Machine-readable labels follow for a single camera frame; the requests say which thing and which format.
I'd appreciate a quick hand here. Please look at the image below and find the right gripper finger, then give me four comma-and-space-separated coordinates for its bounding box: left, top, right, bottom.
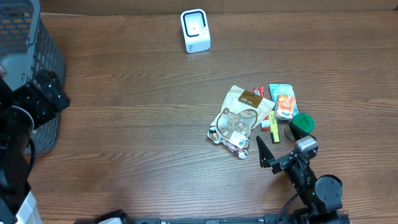
256, 136, 275, 168
288, 122, 315, 141

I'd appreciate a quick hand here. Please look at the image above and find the green lid jar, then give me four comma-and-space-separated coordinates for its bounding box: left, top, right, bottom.
284, 113, 315, 137

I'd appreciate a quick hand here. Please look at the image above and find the yellow black item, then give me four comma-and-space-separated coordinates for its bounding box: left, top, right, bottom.
269, 110, 280, 144

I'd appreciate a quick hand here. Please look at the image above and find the teal snack packet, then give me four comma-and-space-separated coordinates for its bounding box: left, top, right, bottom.
269, 83, 299, 116

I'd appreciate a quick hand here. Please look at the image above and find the brown snack pouch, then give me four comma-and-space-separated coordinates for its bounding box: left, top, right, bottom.
207, 85, 275, 159

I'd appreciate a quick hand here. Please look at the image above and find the red item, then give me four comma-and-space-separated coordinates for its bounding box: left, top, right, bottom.
253, 87, 271, 131

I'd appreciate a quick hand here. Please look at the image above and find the orange snack packet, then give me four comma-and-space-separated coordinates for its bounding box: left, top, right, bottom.
275, 95, 295, 120

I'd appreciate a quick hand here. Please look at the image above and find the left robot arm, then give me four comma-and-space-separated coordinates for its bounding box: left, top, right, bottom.
1, 70, 70, 223

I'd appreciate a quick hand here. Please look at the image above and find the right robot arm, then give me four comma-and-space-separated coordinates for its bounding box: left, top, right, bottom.
256, 124, 349, 223

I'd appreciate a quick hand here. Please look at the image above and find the white barcode scanner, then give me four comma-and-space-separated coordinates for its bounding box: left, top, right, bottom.
180, 9, 211, 54

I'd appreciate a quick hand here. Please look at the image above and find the grey plastic mesh basket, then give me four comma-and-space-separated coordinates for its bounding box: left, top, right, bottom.
0, 0, 67, 154

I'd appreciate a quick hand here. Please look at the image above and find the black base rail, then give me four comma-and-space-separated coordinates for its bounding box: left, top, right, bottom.
74, 208, 351, 224

